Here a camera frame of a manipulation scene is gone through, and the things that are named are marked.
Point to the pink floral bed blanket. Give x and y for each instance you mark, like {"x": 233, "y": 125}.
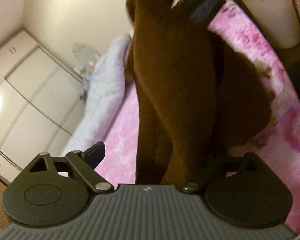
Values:
{"x": 278, "y": 144}

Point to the white striped duvet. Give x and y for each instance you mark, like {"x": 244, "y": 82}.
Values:
{"x": 104, "y": 99}

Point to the white wardrobe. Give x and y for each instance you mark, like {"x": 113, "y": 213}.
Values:
{"x": 40, "y": 104}

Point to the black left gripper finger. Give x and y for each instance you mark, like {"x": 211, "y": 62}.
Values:
{"x": 74, "y": 172}

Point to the white pillow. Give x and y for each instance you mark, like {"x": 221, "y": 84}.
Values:
{"x": 277, "y": 20}

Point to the brown knit cardigan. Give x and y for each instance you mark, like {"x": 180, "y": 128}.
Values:
{"x": 197, "y": 96}

